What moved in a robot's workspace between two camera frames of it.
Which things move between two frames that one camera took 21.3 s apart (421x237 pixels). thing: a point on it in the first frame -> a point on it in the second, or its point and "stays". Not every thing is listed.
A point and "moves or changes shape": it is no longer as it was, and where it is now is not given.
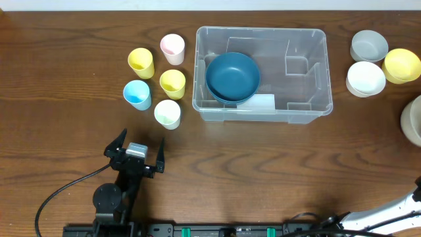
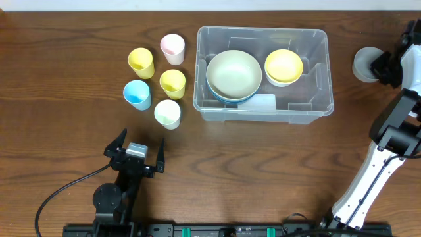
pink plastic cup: x=173 y=45 stays
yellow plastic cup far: x=141 y=60 stays
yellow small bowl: x=400 y=66 moves or changes shape
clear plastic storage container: x=261 y=75 stays
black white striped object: x=149 y=230 stays
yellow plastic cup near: x=173 y=82 stays
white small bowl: x=365 y=79 -> x=279 y=83
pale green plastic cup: x=168 y=112 stays
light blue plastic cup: x=137 y=93 stays
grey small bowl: x=368 y=45 -> x=361 y=66
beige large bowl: x=410 y=121 moves or changes shape
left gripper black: x=132 y=163 stays
